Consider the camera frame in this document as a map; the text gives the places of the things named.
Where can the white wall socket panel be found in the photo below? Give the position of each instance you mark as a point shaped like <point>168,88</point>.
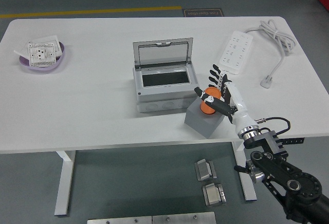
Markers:
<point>38,54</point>

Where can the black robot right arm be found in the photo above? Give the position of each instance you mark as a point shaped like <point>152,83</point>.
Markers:
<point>282,172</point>

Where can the purple bowl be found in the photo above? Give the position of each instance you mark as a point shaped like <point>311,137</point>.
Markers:
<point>41,67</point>

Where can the grey cube with round hole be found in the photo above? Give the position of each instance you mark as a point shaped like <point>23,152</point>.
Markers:
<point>200,126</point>

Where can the white table leg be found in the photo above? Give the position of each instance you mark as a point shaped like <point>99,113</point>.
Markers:
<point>63,183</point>
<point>249,190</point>

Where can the grey metal plate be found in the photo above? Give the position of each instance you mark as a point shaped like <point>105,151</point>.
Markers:
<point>183,219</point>
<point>118,220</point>

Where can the grey electrical box clear lid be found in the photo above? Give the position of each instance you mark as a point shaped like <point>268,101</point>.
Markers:
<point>164,95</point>

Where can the dark floor sign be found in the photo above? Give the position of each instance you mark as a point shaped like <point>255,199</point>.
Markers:
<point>203,13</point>

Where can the orange cylinder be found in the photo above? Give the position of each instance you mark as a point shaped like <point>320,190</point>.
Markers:
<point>209,109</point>

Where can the yellow floor tape line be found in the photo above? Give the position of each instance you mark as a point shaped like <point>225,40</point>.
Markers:
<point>90,12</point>

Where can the white flat card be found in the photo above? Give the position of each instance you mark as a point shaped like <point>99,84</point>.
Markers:
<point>19,52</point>

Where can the small metal block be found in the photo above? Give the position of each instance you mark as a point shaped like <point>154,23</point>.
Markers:
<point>204,170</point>
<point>213,195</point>

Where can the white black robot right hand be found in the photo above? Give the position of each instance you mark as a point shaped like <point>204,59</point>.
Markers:
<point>237,98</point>

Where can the white switch plate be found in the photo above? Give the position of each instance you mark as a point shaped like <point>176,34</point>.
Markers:
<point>48,39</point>

